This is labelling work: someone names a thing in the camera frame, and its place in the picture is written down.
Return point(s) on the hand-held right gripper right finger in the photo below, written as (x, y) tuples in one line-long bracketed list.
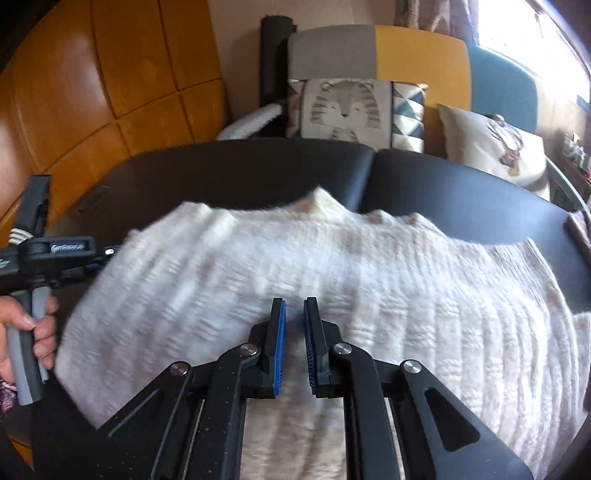
[(310, 355)]

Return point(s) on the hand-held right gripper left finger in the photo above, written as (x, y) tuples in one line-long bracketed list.
[(279, 355)]

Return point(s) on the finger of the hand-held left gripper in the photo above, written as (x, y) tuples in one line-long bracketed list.
[(107, 256)]

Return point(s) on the white knit sweater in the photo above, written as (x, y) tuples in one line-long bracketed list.
[(406, 295)]

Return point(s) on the person's left forearm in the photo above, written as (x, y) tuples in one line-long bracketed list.
[(7, 399)]

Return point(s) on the person's left hand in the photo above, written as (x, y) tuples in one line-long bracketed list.
[(41, 341)]

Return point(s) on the orange wooden cabinet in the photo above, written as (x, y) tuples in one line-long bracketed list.
[(92, 87)]

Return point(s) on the tiger print cushion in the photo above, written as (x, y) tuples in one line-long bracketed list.
[(346, 115)]

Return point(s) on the black rolled mat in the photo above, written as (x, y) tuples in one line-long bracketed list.
[(272, 60)]

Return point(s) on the white deer print cushion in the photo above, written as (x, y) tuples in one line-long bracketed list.
[(494, 147)]

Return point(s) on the pink garment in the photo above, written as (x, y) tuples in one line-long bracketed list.
[(581, 233)]

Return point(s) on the grey yellow blue sofa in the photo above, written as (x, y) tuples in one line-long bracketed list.
[(415, 55)]

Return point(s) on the brown curtain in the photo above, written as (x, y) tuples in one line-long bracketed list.
[(434, 18)]

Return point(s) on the bright window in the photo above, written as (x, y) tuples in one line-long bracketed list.
[(540, 32)]

